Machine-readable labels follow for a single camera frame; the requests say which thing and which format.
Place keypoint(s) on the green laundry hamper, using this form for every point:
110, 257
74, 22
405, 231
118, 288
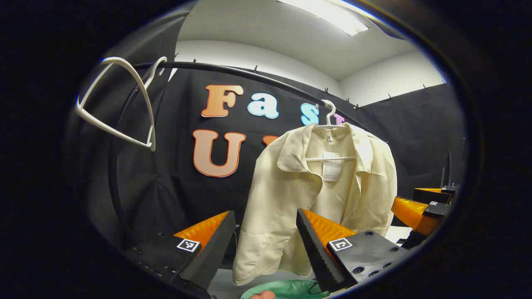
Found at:
291, 288

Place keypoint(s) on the ceiling light panel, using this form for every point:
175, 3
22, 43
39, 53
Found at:
332, 16

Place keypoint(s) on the thin black pole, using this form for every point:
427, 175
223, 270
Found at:
448, 166

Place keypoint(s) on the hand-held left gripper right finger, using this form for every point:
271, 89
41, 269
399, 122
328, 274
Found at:
314, 249

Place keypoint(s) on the cream jacket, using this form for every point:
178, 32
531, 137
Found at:
282, 199

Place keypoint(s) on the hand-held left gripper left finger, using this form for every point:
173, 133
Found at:
216, 245

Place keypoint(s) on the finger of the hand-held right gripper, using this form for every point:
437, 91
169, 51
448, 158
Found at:
415, 214
432, 194

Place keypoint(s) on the white plastic clothes hanger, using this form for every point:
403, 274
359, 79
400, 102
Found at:
316, 159
152, 141

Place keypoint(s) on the black metal clothes rail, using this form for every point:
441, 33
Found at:
232, 71

